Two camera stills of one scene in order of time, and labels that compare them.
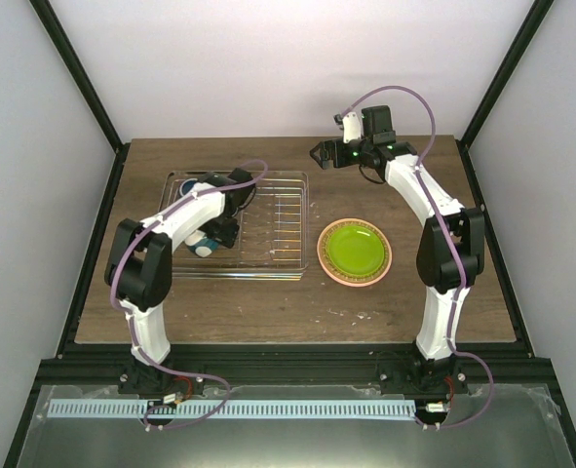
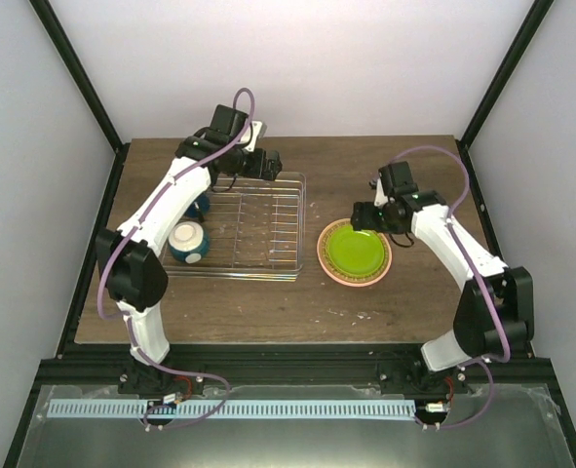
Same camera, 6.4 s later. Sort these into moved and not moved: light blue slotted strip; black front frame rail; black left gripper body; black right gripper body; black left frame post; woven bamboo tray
Moved: black left gripper body; black right gripper body
Not moved: woven bamboo tray; light blue slotted strip; black left frame post; black front frame rail
